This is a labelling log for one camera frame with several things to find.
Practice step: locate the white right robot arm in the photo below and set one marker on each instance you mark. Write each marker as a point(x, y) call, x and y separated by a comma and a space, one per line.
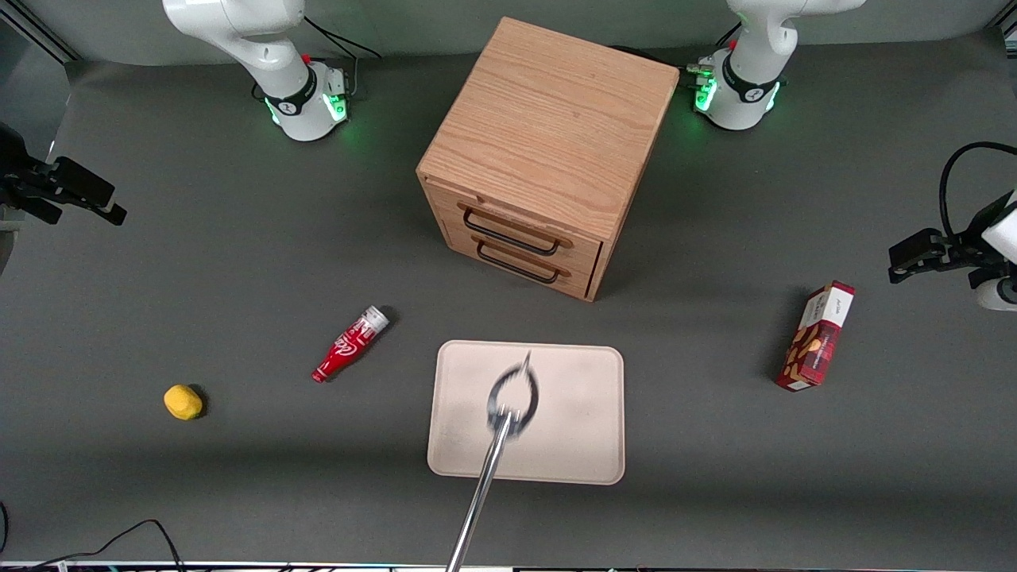
point(274, 48)

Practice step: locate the metal whisk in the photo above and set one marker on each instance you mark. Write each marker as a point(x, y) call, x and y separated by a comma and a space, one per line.
point(491, 469)

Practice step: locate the red cola bottle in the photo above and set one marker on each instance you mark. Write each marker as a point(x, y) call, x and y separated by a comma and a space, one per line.
point(349, 343)

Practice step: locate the red snack box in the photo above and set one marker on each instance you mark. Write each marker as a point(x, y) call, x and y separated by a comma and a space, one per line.
point(817, 338)

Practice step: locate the yellow lemon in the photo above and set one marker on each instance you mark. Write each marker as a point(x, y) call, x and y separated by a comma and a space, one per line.
point(183, 402)

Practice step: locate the aluminium frame bar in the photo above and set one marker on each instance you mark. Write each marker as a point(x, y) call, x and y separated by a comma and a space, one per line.
point(36, 32)

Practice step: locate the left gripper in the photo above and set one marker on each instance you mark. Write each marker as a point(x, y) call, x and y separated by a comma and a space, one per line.
point(971, 242)

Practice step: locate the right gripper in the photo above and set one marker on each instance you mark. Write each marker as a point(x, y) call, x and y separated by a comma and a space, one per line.
point(17, 184)

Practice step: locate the wooden drawer cabinet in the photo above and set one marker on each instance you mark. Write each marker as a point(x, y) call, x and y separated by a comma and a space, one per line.
point(548, 127)

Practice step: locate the beige plastic tray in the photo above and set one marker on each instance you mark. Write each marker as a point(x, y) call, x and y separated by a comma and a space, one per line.
point(572, 421)

